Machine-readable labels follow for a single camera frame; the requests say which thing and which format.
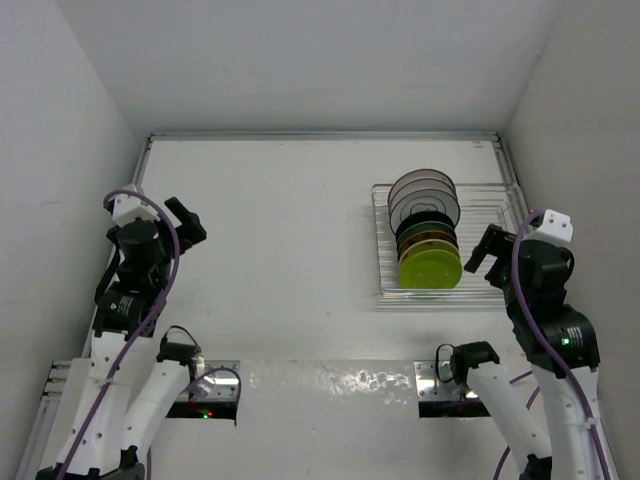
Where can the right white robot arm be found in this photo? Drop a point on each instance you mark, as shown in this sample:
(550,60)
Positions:
(561,347)

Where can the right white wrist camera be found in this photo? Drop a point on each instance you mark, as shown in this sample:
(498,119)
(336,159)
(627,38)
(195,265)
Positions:
(552,227)

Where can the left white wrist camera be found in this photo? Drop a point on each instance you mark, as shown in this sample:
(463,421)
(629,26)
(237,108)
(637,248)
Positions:
(126,209)

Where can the black plate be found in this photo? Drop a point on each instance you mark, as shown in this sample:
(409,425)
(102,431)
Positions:
(423,216)

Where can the lime green plate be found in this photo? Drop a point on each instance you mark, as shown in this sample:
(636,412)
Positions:
(430,269)

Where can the beige patterned plate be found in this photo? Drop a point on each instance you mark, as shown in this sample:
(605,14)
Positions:
(430,245)

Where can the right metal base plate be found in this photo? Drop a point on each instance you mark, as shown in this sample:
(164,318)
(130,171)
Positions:
(430,387)

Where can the metal base plate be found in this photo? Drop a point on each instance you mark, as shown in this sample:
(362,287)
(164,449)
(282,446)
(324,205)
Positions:
(430,387)
(219,386)

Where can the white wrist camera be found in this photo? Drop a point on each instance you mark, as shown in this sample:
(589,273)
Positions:
(552,227)
(126,209)

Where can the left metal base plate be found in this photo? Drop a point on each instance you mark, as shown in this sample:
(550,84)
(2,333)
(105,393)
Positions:
(219,386)

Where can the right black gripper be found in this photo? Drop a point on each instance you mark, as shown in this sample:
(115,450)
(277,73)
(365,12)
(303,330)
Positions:
(494,234)

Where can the white plate red characters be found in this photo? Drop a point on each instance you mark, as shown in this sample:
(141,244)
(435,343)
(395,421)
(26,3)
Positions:
(400,191)

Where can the metal wire dish rack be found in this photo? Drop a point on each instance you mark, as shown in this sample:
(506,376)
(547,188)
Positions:
(491,214)

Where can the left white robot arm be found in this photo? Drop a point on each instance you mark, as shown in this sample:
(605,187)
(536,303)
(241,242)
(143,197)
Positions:
(111,431)

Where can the white plate teal emblem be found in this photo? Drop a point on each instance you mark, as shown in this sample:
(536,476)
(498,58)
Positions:
(422,201)

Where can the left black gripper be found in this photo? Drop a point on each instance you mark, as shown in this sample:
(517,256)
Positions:
(187,219)

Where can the yellow patterned plate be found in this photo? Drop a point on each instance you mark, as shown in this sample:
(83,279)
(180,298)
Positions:
(427,235)

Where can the white plate red rim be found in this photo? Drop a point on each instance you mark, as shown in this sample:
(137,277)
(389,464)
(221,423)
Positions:
(419,174)

